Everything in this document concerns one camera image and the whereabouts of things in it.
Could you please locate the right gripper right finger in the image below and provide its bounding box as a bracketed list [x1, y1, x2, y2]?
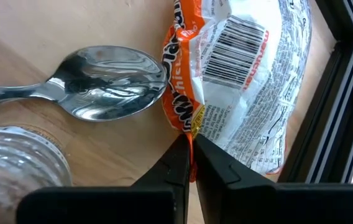
[195, 135, 353, 224]

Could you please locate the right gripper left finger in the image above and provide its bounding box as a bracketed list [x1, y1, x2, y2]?
[16, 134, 193, 224]

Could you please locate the orange ramen noodle packet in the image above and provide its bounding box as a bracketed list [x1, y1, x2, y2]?
[160, 0, 313, 183]

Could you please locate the small glass spice jar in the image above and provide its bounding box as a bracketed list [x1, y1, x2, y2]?
[0, 126, 73, 224]

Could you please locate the purple-handled fork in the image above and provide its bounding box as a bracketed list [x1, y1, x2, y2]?
[0, 45, 168, 122]

